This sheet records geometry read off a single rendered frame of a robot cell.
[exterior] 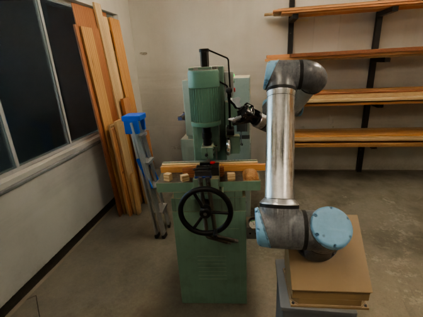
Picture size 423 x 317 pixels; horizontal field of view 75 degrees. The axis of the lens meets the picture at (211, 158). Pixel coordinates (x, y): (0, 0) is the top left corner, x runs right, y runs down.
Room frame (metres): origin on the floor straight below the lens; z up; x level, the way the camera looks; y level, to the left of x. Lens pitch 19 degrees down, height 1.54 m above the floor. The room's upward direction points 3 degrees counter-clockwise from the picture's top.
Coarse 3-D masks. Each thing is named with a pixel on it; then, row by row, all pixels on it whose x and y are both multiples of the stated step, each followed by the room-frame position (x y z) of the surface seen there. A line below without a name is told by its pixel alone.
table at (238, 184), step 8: (160, 176) 1.56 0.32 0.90; (176, 176) 1.54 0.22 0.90; (224, 176) 1.50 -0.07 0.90; (240, 176) 1.49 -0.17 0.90; (160, 184) 1.45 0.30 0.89; (168, 184) 1.45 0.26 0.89; (176, 184) 1.45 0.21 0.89; (184, 184) 1.44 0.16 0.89; (192, 184) 1.44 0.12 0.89; (224, 184) 1.43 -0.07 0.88; (232, 184) 1.42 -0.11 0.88; (240, 184) 1.42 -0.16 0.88; (248, 184) 1.42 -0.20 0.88; (256, 184) 1.41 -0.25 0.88
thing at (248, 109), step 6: (240, 108) 1.54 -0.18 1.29; (246, 108) 1.49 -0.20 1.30; (252, 108) 1.52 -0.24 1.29; (240, 114) 1.51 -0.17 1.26; (246, 114) 1.48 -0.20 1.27; (252, 114) 1.48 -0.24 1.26; (258, 114) 1.53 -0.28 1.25; (246, 120) 1.52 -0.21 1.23; (252, 120) 1.55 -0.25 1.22; (258, 120) 1.53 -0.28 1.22
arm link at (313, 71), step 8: (304, 64) 1.11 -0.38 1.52; (312, 64) 1.11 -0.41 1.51; (304, 72) 1.09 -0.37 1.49; (312, 72) 1.10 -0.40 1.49; (320, 72) 1.11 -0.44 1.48; (304, 80) 1.10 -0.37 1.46; (312, 80) 1.10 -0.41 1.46; (320, 80) 1.12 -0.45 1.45; (304, 88) 1.12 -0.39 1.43; (312, 88) 1.13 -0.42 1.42; (320, 88) 1.15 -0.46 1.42; (296, 96) 1.35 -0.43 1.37; (304, 96) 1.28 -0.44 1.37; (296, 104) 1.43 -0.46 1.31; (304, 104) 1.43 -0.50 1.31; (296, 112) 1.57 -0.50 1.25
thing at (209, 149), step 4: (212, 144) 1.61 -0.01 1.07; (204, 148) 1.55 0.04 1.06; (208, 148) 1.55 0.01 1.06; (212, 148) 1.55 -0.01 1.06; (204, 152) 1.55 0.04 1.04; (208, 152) 1.55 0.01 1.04; (212, 152) 1.55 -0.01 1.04; (204, 156) 1.55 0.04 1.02; (208, 156) 1.55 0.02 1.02; (212, 156) 1.55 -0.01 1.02
